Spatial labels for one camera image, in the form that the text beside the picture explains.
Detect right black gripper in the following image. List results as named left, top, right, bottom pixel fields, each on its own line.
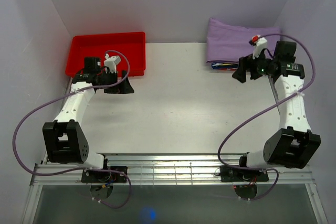
left=231, top=47, right=276, bottom=83

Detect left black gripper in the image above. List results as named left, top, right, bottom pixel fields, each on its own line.
left=98, top=70, right=134, bottom=94

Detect purple trousers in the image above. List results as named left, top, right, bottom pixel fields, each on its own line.
left=206, top=18, right=281, bottom=63

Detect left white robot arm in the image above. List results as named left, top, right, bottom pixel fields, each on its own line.
left=43, top=53, right=134, bottom=182

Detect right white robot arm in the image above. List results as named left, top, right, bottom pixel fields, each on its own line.
left=233, top=36, right=321, bottom=180

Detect red folded trousers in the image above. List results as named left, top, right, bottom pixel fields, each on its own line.
left=217, top=68, right=237, bottom=72

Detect blue patterned folded trousers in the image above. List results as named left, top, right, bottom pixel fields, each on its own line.
left=211, top=62, right=238, bottom=70

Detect red plastic tray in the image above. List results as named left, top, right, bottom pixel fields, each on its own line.
left=65, top=31, right=146, bottom=77

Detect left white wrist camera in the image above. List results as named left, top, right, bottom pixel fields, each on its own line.
left=103, top=54, right=121, bottom=73

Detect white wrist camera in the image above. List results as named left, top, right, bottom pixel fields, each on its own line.
left=103, top=54, right=121, bottom=73
left=249, top=35, right=268, bottom=59

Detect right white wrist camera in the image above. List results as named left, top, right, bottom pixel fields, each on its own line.
left=249, top=35, right=268, bottom=59

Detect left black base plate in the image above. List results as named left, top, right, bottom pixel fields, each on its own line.
left=81, top=171, right=127, bottom=184

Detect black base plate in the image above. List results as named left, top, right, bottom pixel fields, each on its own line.
left=81, top=171, right=127, bottom=184
left=219, top=166, right=269, bottom=182

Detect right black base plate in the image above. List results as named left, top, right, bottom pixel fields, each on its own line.
left=219, top=166, right=269, bottom=182

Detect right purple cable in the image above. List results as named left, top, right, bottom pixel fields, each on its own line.
left=217, top=34, right=316, bottom=201

